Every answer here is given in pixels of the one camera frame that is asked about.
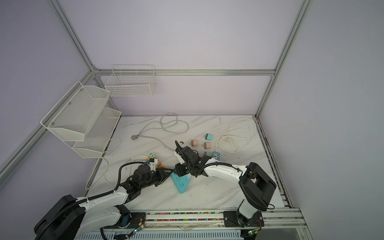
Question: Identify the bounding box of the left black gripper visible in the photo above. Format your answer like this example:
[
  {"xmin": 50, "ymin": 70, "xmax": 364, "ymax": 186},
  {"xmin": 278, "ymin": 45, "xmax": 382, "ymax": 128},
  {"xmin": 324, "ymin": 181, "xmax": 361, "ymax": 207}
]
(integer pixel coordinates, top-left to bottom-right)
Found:
[{"xmin": 140, "ymin": 167, "xmax": 172, "ymax": 190}]

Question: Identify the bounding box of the teal triangular power strip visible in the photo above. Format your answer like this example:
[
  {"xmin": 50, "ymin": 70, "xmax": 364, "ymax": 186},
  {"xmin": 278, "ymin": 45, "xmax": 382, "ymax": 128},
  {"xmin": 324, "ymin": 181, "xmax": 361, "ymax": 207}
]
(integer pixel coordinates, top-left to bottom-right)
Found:
[{"xmin": 171, "ymin": 173, "xmax": 191, "ymax": 194}]

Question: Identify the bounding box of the pink plug black strip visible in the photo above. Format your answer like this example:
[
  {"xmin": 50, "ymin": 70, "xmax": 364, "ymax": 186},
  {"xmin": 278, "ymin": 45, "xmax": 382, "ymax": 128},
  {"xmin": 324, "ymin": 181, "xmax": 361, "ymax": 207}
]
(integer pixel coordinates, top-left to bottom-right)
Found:
[
  {"xmin": 191, "ymin": 140, "xmax": 199, "ymax": 147},
  {"xmin": 203, "ymin": 142, "xmax": 212, "ymax": 150}
]

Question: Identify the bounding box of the blue power strip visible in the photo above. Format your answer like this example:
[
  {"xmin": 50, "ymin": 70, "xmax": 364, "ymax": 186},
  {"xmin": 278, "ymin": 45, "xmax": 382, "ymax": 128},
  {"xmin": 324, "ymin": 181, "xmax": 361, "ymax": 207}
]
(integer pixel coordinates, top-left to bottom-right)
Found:
[{"xmin": 212, "ymin": 152, "xmax": 220, "ymax": 161}]

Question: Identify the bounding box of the teal plug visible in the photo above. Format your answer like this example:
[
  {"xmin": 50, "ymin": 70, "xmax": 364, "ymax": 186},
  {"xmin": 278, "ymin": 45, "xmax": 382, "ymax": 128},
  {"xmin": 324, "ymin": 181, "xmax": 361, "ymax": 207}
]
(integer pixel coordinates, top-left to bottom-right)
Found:
[{"xmin": 204, "ymin": 133, "xmax": 213, "ymax": 141}]

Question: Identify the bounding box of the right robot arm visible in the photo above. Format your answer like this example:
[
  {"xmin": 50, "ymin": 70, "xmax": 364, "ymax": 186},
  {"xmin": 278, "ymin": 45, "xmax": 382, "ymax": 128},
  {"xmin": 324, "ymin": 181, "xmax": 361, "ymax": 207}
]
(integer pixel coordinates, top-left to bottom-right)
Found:
[{"xmin": 174, "ymin": 141, "xmax": 277, "ymax": 228}]

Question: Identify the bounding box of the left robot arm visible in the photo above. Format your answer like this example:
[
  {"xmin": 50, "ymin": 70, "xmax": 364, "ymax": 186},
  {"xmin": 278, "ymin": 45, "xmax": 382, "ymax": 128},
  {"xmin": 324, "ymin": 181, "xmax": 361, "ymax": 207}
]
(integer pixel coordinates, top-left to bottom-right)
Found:
[{"xmin": 34, "ymin": 162, "xmax": 173, "ymax": 240}]

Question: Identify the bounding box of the lower white mesh shelf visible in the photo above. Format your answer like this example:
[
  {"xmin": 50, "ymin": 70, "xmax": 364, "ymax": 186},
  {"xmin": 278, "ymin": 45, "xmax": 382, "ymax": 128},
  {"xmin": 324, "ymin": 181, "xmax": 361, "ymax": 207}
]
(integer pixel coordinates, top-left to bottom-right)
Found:
[{"xmin": 72, "ymin": 108, "xmax": 121, "ymax": 159}]

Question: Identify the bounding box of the white mesh shelf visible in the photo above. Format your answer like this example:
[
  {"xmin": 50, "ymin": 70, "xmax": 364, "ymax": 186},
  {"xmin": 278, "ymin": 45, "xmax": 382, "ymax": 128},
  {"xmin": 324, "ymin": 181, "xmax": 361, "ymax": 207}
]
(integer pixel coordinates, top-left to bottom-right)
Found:
[
  {"xmin": 72, "ymin": 108, "xmax": 121, "ymax": 159},
  {"xmin": 40, "ymin": 81, "xmax": 111, "ymax": 142}
]

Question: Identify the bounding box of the upper white mesh shelf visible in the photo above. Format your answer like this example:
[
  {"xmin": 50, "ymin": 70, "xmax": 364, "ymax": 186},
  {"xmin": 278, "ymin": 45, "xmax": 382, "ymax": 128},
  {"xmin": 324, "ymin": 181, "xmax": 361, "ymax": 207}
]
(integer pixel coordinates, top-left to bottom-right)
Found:
[{"xmin": 40, "ymin": 81, "xmax": 111, "ymax": 142}]

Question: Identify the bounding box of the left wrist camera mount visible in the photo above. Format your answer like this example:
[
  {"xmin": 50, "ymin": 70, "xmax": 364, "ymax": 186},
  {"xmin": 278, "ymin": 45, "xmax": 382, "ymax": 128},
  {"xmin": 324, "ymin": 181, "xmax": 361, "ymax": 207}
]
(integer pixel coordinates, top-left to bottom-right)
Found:
[{"xmin": 147, "ymin": 158, "xmax": 158, "ymax": 171}]

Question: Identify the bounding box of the white cable of blue strip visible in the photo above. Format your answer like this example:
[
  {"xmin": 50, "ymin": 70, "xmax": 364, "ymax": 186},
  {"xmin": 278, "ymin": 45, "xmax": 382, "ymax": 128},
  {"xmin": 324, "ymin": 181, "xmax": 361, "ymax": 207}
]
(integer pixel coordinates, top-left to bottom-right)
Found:
[{"xmin": 214, "ymin": 117, "xmax": 258, "ymax": 154}]

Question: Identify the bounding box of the grey cable of black strip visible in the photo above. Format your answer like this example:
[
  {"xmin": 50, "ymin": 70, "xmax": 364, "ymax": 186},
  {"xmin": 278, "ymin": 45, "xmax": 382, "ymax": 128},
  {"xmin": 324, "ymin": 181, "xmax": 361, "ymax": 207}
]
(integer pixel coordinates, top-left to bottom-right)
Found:
[{"xmin": 130, "ymin": 112, "xmax": 190, "ymax": 152}]

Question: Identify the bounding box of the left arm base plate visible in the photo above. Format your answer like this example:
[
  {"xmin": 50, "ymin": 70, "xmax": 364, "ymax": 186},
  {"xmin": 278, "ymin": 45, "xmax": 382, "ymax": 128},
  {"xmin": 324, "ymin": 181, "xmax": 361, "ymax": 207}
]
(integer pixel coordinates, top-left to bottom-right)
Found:
[{"xmin": 104, "ymin": 212, "xmax": 146, "ymax": 229}]

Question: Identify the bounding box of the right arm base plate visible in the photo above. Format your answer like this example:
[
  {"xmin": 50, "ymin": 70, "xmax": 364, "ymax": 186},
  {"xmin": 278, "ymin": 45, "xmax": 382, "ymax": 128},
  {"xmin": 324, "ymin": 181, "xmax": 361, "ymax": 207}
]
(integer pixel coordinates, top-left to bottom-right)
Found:
[{"xmin": 223, "ymin": 211, "xmax": 265, "ymax": 228}]

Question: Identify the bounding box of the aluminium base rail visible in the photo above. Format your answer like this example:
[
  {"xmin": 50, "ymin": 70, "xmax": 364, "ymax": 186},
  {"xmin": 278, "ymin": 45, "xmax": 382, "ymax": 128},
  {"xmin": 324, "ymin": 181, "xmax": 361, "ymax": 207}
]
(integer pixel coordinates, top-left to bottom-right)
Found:
[{"xmin": 59, "ymin": 208, "xmax": 308, "ymax": 233}]

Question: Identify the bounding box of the white wire basket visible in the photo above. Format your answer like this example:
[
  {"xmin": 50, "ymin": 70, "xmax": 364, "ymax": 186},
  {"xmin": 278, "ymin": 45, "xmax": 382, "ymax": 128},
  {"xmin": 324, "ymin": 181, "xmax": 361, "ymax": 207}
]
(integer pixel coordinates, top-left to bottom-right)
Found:
[{"xmin": 105, "ymin": 65, "xmax": 157, "ymax": 97}]

